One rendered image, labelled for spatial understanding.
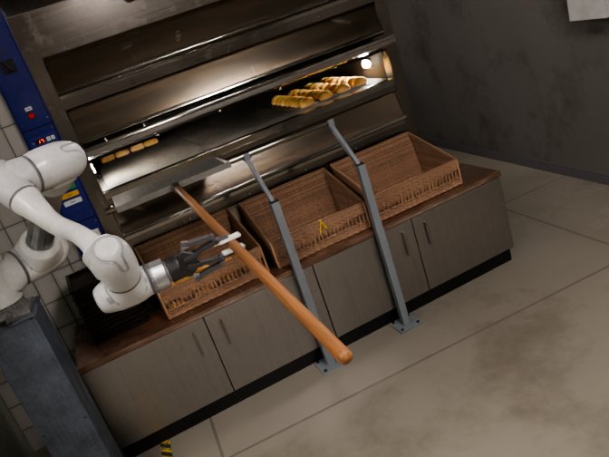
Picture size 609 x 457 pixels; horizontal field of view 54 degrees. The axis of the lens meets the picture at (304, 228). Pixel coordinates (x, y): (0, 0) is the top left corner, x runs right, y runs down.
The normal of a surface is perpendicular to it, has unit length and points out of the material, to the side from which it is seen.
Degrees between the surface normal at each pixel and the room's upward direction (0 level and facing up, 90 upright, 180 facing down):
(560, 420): 0
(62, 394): 90
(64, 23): 90
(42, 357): 90
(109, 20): 90
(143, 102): 70
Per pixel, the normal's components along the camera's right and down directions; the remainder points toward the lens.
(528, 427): -0.30, -0.89
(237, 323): 0.37, 0.22
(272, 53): 0.25, -0.10
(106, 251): 0.14, -0.44
